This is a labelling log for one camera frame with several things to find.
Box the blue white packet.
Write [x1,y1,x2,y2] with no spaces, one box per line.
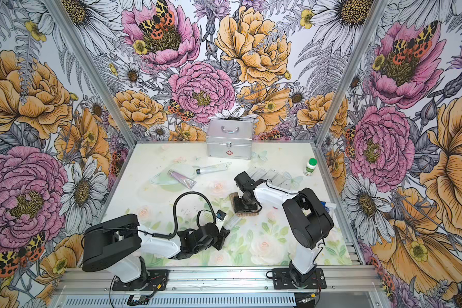
[321,201,337,213]

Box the purple metallic tube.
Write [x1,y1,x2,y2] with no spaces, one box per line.
[168,169,196,189]

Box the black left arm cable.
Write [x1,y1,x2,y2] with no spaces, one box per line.
[151,191,218,239]

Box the left aluminium corner post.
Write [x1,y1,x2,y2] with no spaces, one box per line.
[45,1,137,150]

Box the white tube black cap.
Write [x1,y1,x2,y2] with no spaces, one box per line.
[255,169,270,180]

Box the brown striped towel cloth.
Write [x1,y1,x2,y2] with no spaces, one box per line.
[229,192,262,217]

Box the right aluminium corner post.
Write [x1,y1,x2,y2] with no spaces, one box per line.
[314,0,389,148]

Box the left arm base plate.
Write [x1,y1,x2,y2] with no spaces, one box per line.
[111,269,169,291]

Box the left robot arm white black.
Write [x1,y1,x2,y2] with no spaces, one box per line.
[82,210,228,284]

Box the white tube purple cap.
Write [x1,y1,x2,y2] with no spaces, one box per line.
[264,169,280,182]
[247,166,262,180]

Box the white slotted cable duct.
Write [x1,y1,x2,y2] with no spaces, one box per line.
[59,293,296,307]

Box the aluminium front rail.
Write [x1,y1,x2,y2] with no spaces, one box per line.
[53,265,382,295]

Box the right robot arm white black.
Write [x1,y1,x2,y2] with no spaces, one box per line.
[230,171,334,289]

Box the silver aluminium first aid case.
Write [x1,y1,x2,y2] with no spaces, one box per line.
[206,119,254,160]

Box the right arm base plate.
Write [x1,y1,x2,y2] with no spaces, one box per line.
[272,267,327,290]

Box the white tube teal cap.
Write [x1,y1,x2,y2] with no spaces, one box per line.
[196,162,232,175]

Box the aluminium corner post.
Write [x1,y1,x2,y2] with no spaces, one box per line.
[45,1,137,150]
[314,0,389,148]

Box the white tube dark blue cap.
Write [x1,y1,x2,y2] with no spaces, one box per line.
[272,174,288,187]

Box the white bottle green cap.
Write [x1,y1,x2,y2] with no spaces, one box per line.
[304,158,318,177]

